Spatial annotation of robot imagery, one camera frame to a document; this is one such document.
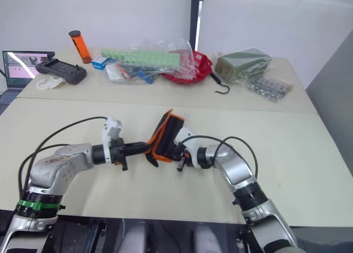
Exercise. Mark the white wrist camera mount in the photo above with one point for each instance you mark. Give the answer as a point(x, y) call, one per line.
point(111, 127)
point(190, 142)

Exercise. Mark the small blue white box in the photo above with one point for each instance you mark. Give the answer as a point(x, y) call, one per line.
point(99, 63)

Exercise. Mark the black hook tool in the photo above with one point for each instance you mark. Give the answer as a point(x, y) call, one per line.
point(219, 81)

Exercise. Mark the black orange-trimmed tool roll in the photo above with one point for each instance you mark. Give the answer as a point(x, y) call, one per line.
point(168, 137)

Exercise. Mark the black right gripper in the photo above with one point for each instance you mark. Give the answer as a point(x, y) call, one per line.
point(182, 155)

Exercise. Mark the long light green block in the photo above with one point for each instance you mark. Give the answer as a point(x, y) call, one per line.
point(143, 58)

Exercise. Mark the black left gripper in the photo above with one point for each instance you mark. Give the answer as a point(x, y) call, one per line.
point(117, 151)

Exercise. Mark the open laptop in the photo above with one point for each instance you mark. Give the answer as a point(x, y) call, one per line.
point(19, 68)

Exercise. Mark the clear plastic bag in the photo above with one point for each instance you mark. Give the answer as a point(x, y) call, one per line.
point(179, 46)

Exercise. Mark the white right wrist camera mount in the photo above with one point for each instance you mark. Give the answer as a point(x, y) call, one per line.
point(190, 142)

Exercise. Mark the orange black tool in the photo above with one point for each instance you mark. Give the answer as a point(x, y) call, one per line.
point(122, 71)

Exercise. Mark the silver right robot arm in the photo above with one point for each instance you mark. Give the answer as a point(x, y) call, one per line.
point(237, 170)

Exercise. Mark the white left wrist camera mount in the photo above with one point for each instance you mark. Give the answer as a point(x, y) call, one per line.
point(111, 127)

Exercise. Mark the dark vertical wall post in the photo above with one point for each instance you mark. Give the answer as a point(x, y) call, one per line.
point(197, 16)

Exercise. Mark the orange tube with black cap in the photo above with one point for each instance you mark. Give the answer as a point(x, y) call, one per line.
point(81, 47)

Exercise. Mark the blue tool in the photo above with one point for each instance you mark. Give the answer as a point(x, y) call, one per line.
point(143, 74)

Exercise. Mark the bag of small metal parts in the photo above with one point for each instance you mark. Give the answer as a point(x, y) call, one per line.
point(268, 88)

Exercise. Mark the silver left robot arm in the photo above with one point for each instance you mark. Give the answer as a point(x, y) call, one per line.
point(55, 164)

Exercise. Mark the white plastic clip part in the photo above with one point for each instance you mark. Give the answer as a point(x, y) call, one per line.
point(45, 85)

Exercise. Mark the dark grey handheld controller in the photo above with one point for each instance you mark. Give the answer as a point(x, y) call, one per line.
point(60, 69)

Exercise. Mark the white flat pouch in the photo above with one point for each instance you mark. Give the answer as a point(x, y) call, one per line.
point(113, 74)

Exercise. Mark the olive green wrapped block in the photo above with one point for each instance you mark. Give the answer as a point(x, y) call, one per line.
point(240, 62)

